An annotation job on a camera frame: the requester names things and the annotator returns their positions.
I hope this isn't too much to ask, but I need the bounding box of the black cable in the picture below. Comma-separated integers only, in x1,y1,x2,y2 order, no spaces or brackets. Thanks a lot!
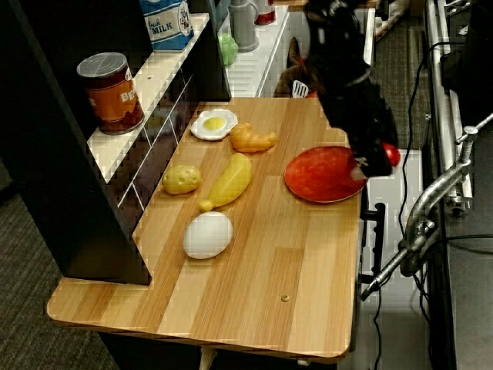
397,40,463,236

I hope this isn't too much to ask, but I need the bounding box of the red and white toy sushi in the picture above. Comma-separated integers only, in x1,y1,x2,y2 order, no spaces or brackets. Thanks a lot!
349,141,402,182

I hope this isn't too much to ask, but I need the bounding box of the red white tomato can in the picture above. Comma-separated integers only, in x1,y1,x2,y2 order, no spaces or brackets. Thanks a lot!
253,0,277,26

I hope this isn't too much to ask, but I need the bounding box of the aluminium rail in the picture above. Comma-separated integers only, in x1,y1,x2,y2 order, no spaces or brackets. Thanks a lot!
423,0,475,213

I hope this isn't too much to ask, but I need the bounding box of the yellow toy potato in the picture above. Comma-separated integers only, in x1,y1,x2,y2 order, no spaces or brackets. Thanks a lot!
161,164,203,195

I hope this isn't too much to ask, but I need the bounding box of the red plate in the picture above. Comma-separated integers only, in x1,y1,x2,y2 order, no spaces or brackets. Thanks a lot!
283,145,369,204

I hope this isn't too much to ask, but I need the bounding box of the toy fried egg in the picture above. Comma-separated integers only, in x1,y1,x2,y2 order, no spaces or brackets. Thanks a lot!
189,108,239,141

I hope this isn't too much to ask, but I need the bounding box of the white toy spatula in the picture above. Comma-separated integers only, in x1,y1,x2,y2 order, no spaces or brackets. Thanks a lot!
291,79,310,99

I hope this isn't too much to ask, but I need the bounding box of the brown beans can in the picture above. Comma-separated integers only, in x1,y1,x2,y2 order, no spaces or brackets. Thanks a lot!
75,52,146,136

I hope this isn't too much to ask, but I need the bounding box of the black shelf unit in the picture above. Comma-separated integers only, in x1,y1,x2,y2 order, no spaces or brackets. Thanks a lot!
0,0,232,286

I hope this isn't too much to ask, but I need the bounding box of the orange toy croissant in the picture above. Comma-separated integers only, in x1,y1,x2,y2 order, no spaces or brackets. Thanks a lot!
230,122,278,153

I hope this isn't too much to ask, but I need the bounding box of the grey toy faucet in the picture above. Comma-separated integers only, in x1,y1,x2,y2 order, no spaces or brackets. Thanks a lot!
228,0,260,53

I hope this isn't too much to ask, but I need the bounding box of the white toy egg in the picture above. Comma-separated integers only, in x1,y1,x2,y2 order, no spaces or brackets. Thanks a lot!
183,210,234,260

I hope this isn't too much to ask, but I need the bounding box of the blue white milk carton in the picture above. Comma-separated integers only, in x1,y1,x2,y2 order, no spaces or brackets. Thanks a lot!
139,0,196,53

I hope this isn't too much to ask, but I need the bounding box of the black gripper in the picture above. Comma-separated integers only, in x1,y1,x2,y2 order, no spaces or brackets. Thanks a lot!
322,71,400,180

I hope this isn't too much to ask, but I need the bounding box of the white shelf board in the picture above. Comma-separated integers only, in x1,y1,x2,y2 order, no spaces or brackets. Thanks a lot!
86,12,211,184

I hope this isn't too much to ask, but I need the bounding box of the green toy vegetable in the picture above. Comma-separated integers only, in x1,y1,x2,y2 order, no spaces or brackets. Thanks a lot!
217,32,240,66

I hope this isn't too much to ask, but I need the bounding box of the white toy sink unit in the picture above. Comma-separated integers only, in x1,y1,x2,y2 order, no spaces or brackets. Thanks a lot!
225,5,377,99

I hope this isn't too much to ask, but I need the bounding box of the metal C clamp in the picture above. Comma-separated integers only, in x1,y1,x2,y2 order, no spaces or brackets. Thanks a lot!
360,112,493,302

